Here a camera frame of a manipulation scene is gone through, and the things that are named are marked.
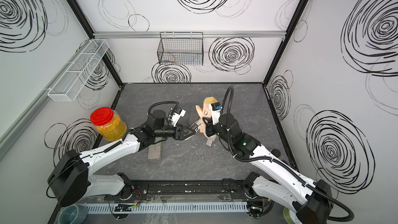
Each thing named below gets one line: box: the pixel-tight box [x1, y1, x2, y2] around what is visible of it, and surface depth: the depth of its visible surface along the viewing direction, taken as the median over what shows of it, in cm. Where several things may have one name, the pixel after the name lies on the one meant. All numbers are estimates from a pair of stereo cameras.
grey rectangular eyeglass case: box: [147, 136, 163, 161], surface depth 84 cm
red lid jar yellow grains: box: [90, 106, 128, 143], surface depth 84 cm
